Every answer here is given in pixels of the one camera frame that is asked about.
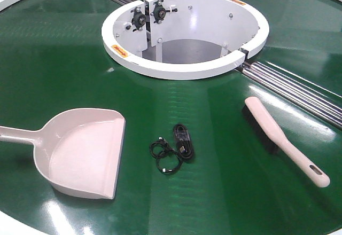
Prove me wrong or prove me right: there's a thin black cable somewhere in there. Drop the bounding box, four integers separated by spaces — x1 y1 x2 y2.
149 137 184 175

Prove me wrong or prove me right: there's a pink plastic dustpan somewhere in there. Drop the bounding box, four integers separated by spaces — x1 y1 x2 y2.
1 108 126 200

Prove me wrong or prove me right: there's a pink hand brush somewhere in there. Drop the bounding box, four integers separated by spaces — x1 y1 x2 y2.
243 96 330 187

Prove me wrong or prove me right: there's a left black bearing block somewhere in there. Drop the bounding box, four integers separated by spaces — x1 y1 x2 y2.
131 7 146 31

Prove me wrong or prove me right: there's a black bearing block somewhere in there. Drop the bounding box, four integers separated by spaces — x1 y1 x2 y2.
131 7 146 31
152 0 178 24

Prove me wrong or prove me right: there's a right black bearing block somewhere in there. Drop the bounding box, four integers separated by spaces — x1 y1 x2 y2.
152 0 178 24

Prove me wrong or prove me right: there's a right steel roller strip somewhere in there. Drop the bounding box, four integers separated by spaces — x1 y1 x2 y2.
237 61 341 129

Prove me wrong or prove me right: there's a white inner conveyor ring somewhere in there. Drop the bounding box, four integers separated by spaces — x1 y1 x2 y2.
101 0 270 81

